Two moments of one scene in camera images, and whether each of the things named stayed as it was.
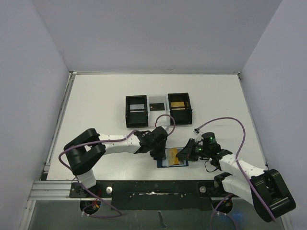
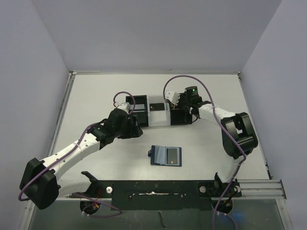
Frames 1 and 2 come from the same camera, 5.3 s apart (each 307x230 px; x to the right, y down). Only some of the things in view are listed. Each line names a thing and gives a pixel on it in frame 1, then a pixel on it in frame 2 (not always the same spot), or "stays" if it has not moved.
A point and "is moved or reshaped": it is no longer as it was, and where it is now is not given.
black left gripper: (158, 150) -> (135, 127)
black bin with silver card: (136, 109) stays
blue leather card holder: (171, 160) is moved or reshaped
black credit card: (157, 107) stays
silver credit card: (135, 107) stays
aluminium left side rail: (59, 120) stays
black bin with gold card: (180, 108) stays
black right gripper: (191, 148) -> (182, 108)
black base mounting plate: (152, 195) stays
